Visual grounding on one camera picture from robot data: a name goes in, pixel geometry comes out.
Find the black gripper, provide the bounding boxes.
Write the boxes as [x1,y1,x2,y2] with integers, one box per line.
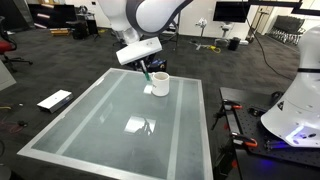
[132,55,159,75]

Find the black trash bin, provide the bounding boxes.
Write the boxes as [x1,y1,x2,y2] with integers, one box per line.
[227,36,242,52]

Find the white device on stand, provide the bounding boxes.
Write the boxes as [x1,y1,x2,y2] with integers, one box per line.
[194,17,210,52]

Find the black hanging cable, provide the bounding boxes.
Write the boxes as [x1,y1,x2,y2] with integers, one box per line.
[241,0,295,82]

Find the black wall monitor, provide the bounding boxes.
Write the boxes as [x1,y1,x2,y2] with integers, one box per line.
[212,0,249,24]

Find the yellow floor cable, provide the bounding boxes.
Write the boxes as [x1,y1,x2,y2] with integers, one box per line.
[207,44,222,55]

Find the white flat box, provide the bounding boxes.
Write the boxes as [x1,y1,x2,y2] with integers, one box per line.
[36,89,75,115]

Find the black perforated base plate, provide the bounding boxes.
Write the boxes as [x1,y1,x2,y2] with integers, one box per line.
[219,86,320,170]

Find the stacked black chairs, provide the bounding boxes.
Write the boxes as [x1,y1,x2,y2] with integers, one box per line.
[267,14,306,46]

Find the white mug with red print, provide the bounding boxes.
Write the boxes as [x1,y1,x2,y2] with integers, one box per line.
[150,71,171,98]

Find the green pen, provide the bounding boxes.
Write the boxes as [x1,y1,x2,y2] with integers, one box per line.
[139,59,152,82]

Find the red floor cable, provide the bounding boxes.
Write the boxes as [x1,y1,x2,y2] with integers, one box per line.
[0,104,28,135]

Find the orange black bar clamp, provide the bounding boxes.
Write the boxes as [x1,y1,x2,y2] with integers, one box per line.
[229,131,259,149]
[211,98,244,131]

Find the glass table board metal frame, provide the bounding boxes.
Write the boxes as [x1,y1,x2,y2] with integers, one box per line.
[16,67,215,180]

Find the red office chair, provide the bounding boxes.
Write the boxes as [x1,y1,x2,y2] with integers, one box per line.
[0,15,34,73]

